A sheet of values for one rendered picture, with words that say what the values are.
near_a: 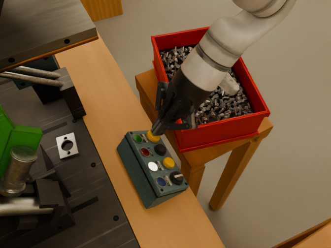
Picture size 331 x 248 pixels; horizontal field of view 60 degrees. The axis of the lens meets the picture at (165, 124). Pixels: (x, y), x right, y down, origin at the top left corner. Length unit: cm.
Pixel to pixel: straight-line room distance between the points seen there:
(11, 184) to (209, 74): 35
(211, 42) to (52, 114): 42
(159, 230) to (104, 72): 42
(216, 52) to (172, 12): 196
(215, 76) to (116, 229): 34
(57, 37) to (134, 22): 182
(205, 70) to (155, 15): 193
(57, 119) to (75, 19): 26
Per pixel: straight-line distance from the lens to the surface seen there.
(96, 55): 82
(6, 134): 47
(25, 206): 54
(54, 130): 71
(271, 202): 162
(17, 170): 47
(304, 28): 250
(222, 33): 47
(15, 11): 62
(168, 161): 58
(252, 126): 74
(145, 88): 86
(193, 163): 73
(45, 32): 56
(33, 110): 76
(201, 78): 49
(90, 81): 76
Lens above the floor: 147
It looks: 59 degrees down
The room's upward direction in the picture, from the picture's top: straight up
